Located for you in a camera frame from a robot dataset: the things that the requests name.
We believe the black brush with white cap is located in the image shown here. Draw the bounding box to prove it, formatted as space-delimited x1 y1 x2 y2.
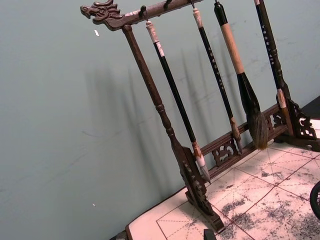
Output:
145 20 211 184

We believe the carved dark wooden brush rack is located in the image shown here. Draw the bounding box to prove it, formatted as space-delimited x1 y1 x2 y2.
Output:
79 0 320 235

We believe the white grid calligraphy mat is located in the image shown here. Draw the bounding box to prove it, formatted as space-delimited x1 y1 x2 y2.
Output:
124 139 320 240

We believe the black lettered brush, brown tip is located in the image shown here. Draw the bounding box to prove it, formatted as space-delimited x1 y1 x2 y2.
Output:
253 0 289 116

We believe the round black dish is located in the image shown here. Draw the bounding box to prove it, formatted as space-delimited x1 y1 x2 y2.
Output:
309 181 320 219

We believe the thin black brush, lettered handle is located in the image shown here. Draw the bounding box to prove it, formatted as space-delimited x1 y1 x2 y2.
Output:
192 8 244 155

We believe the large tan-handled dark-bristle brush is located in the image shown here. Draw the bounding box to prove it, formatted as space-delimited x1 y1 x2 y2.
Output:
213 0 270 151

